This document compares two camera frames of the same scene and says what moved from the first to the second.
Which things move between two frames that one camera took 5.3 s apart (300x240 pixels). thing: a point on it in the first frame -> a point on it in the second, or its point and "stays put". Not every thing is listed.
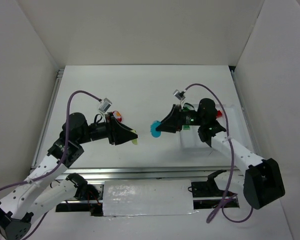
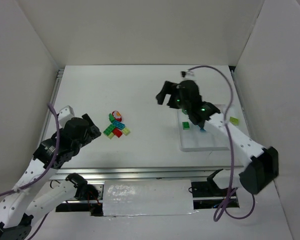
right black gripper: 178,118 -> 173,93
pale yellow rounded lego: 135,141 -> 235,121
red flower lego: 117,115 stays put
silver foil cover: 136,197 stays put
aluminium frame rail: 152,173 stays put
